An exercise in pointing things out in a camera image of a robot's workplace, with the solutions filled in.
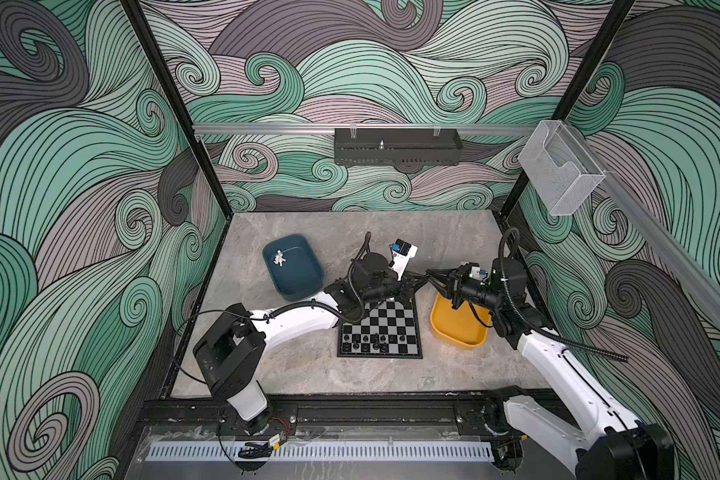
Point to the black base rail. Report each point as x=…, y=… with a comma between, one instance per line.
x=477, y=412

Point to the black white chessboard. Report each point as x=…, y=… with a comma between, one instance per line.
x=389, y=317

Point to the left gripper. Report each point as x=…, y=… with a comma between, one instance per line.
x=404, y=291

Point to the teal plastic bin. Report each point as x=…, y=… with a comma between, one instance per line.
x=302, y=275

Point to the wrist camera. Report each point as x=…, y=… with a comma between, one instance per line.
x=402, y=252
x=472, y=271

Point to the black perforated wall shelf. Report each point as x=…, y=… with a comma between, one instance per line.
x=397, y=148

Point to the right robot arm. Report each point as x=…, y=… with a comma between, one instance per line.
x=606, y=440

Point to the white slotted cable duct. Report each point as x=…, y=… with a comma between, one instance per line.
x=328, y=451

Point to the clear plastic wall box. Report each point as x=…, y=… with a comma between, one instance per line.
x=561, y=167

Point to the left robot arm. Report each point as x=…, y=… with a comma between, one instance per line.
x=229, y=352

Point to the white pieces in bin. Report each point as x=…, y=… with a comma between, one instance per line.
x=279, y=258

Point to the black chess pieces group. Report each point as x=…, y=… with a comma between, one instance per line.
x=376, y=344

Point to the aluminium wall rail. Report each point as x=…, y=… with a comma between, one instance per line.
x=280, y=128

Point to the yellow plastic tray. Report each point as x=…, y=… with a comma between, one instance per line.
x=459, y=328

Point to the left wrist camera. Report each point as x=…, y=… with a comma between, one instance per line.
x=402, y=252

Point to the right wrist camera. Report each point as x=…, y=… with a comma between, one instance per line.
x=472, y=271

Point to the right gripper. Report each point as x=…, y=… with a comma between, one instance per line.
x=456, y=284

